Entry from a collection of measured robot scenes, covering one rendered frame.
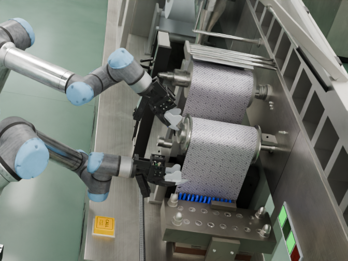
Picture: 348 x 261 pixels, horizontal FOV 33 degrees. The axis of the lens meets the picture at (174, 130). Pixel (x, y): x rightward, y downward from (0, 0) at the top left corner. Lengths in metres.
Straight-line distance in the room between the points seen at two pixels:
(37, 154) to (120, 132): 0.89
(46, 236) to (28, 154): 1.62
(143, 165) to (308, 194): 0.59
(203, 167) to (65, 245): 1.41
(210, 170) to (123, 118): 0.75
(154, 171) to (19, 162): 0.51
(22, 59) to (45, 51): 3.16
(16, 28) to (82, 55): 3.04
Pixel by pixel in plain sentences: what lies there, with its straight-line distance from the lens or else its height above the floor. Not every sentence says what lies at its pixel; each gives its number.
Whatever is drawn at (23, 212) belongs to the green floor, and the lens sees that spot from 3.49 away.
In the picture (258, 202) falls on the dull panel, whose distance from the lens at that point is 2.27.
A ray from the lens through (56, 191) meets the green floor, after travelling 3.65.
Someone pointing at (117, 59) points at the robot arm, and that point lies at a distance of 1.92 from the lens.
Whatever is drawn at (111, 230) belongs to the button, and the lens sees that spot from 2.11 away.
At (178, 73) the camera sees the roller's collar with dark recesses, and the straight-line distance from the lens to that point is 2.23.
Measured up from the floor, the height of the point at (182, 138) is 1.25.
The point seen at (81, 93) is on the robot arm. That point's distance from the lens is 1.87.
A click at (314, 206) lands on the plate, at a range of 1.78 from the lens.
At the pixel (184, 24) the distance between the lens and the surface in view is 2.95.
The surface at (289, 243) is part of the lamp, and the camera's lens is 1.91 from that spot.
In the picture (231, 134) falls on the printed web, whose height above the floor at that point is 1.30.
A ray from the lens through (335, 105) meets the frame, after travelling 1.76.
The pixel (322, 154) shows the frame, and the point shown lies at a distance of 1.84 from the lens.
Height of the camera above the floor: 2.37
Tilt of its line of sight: 32 degrees down
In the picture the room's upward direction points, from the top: 15 degrees clockwise
